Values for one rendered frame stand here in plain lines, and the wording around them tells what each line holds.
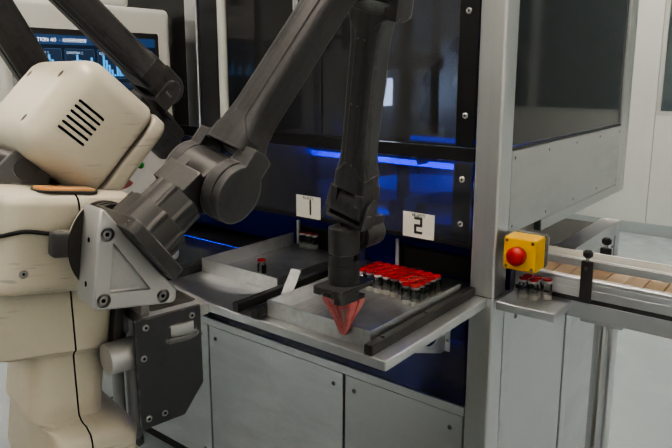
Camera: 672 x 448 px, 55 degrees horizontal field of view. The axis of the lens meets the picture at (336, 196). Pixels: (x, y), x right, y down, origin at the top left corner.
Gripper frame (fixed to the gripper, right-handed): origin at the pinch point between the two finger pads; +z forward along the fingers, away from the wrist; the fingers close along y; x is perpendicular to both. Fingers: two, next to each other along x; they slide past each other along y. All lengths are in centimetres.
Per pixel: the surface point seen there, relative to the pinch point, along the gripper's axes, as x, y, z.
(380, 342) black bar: -7.7, 0.8, 0.7
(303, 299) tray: 19.8, 11.7, 1.7
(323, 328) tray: 5.3, 0.8, 1.3
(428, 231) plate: 4.3, 38.0, -11.0
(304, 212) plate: 42, 38, -11
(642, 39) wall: 69, 498, -80
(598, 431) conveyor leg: -33, 53, 33
